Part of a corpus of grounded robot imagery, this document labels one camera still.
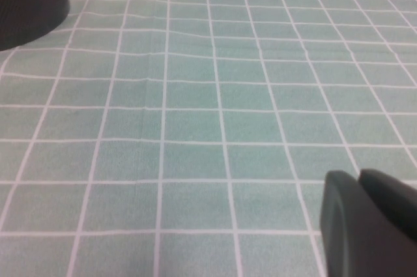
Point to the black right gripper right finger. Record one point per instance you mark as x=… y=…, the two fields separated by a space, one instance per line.
x=394 y=195

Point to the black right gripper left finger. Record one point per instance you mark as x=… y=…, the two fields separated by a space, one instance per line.
x=355 y=241

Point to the green white-checked tablecloth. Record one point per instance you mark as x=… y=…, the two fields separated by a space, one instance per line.
x=195 y=110

